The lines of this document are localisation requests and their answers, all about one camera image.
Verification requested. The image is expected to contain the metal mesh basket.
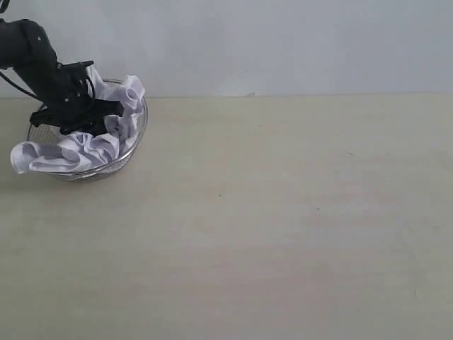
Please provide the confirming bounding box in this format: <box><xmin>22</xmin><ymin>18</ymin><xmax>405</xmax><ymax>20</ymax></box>
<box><xmin>21</xmin><ymin>75</ymin><xmax>149</xmax><ymax>181</ymax></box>

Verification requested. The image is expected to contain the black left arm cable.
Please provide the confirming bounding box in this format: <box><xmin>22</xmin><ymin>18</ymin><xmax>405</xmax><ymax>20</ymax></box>
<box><xmin>0</xmin><ymin>69</ymin><xmax>45</xmax><ymax>103</ymax></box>

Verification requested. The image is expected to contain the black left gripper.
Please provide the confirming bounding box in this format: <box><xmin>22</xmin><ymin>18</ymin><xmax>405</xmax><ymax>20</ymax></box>
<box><xmin>29</xmin><ymin>60</ymin><xmax>124</xmax><ymax>136</ymax></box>

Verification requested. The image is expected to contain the white t-shirt red print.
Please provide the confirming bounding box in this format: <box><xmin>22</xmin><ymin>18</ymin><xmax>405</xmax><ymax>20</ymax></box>
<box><xmin>10</xmin><ymin>66</ymin><xmax>148</xmax><ymax>175</ymax></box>

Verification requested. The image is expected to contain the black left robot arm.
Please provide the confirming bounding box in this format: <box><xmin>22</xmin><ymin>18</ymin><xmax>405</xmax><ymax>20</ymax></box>
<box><xmin>1</xmin><ymin>19</ymin><xmax>124</xmax><ymax>136</ymax></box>

